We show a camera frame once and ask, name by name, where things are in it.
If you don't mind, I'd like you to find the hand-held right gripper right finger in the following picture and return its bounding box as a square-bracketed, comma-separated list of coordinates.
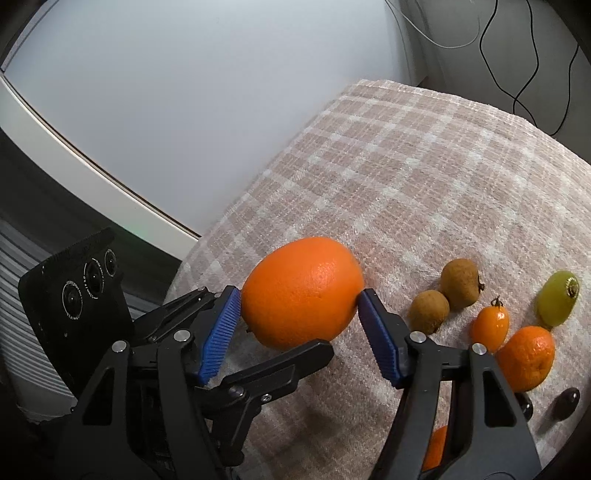
[358, 288, 543, 480]

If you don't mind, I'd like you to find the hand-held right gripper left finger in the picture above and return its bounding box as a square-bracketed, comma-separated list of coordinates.
[48, 286, 243, 480]

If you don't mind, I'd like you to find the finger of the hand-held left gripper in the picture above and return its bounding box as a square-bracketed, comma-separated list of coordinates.
[131, 287, 222, 344]
[194, 339, 335, 467]

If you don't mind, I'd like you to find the small brown kiwi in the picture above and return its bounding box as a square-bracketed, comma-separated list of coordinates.
[440, 258, 486, 311]
[409, 290, 450, 335]

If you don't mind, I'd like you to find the large orange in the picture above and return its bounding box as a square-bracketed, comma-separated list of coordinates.
[241, 237, 365, 350]

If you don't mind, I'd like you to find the kumquat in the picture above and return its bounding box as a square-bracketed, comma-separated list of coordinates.
[471, 296, 510, 354]

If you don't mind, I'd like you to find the tangerine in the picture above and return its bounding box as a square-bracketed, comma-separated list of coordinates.
[495, 326, 556, 393]
[421, 425, 450, 472]

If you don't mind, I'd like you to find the green kiwi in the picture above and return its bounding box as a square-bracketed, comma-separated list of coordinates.
[536, 271, 580, 328]

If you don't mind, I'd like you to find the plaid tablecloth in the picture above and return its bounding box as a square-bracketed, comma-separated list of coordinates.
[164, 79, 591, 480]

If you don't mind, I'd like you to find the white cable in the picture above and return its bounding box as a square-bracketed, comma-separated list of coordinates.
[387, 0, 482, 51]

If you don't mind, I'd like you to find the black cable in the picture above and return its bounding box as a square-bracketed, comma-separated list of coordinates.
[479, 0, 541, 127]
[549, 44, 581, 136]

